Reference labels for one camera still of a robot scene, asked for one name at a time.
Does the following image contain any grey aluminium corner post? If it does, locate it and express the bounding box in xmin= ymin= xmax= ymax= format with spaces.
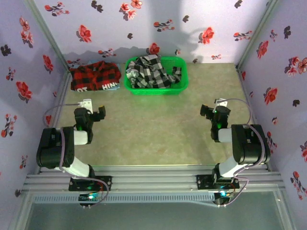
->
xmin=236 ymin=0 xmax=279 ymax=68
xmin=25 ymin=0 xmax=71 ymax=70

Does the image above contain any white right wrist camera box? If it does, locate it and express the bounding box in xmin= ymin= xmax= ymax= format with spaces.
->
xmin=214 ymin=98 xmax=228 ymax=109

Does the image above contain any grey aluminium rail frame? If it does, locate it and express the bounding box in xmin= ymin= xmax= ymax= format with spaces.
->
xmin=23 ymin=165 xmax=286 ymax=192

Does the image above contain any red black plaid shirt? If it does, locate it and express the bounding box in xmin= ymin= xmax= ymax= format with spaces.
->
xmin=69 ymin=61 xmax=121 ymax=92

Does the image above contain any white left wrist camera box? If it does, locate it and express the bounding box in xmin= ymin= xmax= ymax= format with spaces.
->
xmin=77 ymin=98 xmax=93 ymax=113

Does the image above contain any grey slotted cable duct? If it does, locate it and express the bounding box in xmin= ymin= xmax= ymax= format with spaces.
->
xmin=32 ymin=193 xmax=215 ymax=205

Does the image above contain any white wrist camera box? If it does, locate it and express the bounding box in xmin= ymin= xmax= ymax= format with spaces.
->
xmin=77 ymin=98 xmax=93 ymax=113
xmin=214 ymin=98 xmax=228 ymax=109

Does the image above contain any small circuit board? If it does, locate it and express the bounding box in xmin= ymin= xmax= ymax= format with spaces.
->
xmin=78 ymin=193 xmax=102 ymax=202

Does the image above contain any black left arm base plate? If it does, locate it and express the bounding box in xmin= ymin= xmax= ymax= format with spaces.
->
xmin=69 ymin=175 xmax=113 ymax=192

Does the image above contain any green plastic basket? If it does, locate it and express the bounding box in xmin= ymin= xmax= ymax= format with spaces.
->
xmin=123 ymin=56 xmax=189 ymax=96

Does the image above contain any black white plaid shirt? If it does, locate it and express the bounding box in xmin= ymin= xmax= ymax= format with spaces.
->
xmin=126 ymin=54 xmax=183 ymax=89

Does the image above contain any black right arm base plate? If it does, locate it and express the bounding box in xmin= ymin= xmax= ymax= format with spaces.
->
xmin=196 ymin=174 xmax=240 ymax=190

